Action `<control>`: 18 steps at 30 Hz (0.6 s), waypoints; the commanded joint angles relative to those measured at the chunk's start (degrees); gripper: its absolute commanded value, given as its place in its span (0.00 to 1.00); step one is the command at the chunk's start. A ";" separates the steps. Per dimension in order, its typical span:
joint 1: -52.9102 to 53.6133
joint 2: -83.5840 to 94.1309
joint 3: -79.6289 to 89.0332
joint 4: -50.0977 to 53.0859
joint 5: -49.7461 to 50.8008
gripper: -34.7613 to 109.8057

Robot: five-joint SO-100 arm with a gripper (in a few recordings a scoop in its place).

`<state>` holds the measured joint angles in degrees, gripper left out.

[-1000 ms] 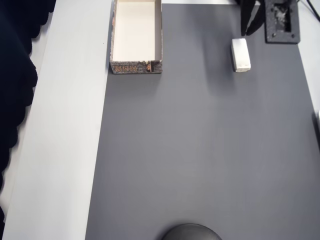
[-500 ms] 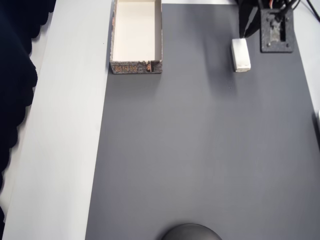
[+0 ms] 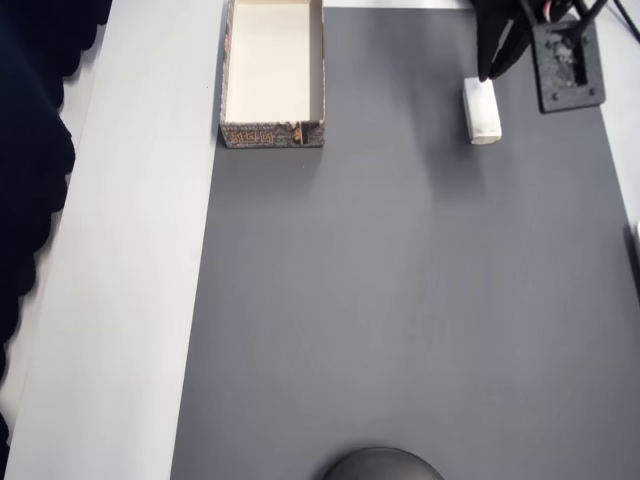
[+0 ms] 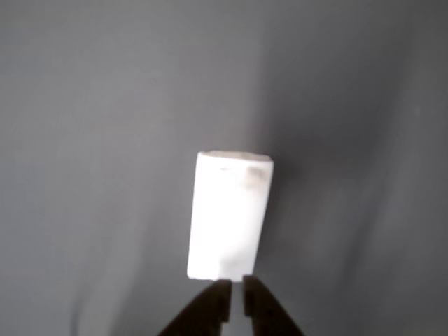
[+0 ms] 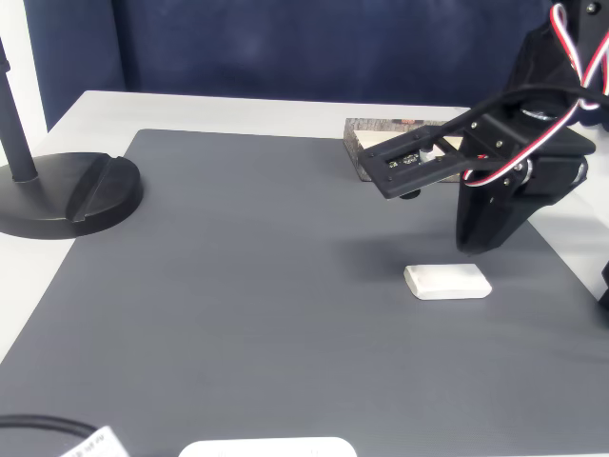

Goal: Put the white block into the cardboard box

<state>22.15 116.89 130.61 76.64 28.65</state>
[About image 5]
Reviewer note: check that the white flat device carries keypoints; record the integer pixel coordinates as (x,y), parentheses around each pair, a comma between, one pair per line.
(266,448)

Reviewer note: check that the white rectangular block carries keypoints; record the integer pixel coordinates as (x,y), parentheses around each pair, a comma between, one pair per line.
(447,282)

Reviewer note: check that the black gripper camera mount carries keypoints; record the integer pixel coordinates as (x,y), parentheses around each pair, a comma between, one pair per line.
(404,178)

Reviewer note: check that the round black stand base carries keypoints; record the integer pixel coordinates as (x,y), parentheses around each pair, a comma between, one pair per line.
(71,190)

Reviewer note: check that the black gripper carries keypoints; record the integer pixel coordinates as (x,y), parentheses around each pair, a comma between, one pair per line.
(485,214)

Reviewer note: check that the printed cardboard box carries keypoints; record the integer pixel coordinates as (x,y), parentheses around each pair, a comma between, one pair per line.
(354,135)

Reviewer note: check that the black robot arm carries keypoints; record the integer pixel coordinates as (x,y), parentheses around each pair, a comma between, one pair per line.
(537,57)

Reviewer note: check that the black stand pole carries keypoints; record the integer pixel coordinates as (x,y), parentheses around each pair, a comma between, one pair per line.
(19,143)

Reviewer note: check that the grey table mat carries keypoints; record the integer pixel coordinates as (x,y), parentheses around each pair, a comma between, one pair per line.
(238,285)

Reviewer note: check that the dark blue fabric backdrop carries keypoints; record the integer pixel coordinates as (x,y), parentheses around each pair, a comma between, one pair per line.
(285,47)

